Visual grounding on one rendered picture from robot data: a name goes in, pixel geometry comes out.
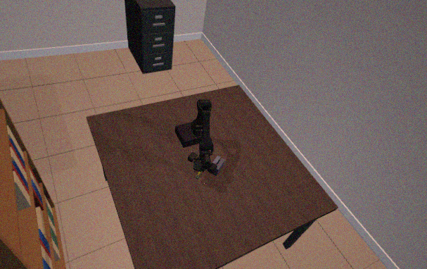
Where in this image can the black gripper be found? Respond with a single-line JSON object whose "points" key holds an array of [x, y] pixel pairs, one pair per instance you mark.
{"points": [[192, 157]]}

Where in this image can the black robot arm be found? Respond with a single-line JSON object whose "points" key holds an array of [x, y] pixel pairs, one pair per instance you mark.
{"points": [[202, 122]]}

